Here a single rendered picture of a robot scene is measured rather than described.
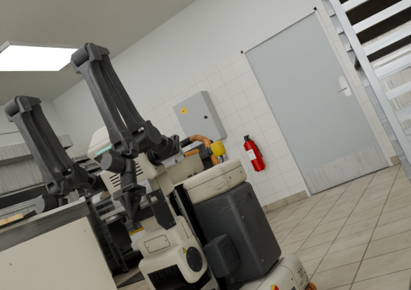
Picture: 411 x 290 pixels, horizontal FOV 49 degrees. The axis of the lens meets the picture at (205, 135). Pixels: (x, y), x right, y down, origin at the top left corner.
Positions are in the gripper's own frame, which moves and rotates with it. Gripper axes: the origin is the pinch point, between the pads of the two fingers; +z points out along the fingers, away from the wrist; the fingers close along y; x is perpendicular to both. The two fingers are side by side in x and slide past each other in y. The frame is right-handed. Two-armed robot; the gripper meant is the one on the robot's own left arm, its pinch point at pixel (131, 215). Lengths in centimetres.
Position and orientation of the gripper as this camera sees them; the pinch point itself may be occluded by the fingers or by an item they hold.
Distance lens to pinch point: 151.9
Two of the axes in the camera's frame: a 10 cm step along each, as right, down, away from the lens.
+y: 7.8, -4.0, -4.9
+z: 1.5, 8.7, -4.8
